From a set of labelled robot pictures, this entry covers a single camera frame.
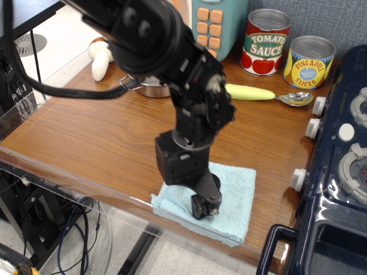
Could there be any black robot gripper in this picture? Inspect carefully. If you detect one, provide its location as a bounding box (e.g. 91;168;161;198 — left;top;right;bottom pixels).
155;130;222;220

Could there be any light blue cloth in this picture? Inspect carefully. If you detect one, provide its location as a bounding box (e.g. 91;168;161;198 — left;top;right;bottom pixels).
151;162;256;247

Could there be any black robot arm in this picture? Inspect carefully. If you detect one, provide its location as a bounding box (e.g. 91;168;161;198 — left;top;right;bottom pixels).
70;1;235;219

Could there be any white stove knob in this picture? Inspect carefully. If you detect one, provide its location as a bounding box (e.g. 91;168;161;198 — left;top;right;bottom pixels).
312;96;327;117
290;168;307;192
306;119;321;139

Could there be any small steel pot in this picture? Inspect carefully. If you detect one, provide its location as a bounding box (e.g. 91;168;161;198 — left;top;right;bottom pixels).
131;76;170;99

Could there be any dark blue toy stove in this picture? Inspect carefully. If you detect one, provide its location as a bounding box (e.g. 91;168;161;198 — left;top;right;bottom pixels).
256;45;366;274

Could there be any grey toy burner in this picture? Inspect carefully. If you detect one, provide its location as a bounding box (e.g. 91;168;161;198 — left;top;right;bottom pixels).
350;87;367;128
338;143;366;204

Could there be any white round stove button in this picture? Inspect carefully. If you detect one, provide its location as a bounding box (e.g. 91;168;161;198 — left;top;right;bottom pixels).
338;123;355;142

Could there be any pineapple slices can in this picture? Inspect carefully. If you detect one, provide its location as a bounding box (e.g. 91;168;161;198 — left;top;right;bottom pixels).
283;36;337;90

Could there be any teal toy microwave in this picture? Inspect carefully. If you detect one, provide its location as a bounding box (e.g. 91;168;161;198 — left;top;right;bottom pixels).
172;0;248;61

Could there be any plush mushroom toy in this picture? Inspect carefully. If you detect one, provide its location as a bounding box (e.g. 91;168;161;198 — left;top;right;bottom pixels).
88;37;114;82

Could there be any tomato sauce can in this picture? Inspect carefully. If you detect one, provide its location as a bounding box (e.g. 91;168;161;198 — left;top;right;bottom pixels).
240;9;291;76

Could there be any clear acrylic table guard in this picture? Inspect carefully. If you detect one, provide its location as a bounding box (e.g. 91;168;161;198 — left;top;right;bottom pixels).
0;28;276;258

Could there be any round floor vent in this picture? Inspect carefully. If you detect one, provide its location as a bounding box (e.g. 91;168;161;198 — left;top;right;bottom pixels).
14;33;47;56

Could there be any black side desk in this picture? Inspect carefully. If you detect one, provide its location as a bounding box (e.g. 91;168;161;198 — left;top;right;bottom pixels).
0;0;67;49

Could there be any spoon with green carrot handle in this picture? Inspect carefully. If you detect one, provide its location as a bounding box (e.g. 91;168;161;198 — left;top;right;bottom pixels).
225;84;314;107

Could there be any blue cable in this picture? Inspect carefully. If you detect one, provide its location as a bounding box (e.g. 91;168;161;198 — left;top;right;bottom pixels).
57;200;101;275

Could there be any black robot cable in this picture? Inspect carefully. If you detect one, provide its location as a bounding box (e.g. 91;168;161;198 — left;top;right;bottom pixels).
2;0;144;100

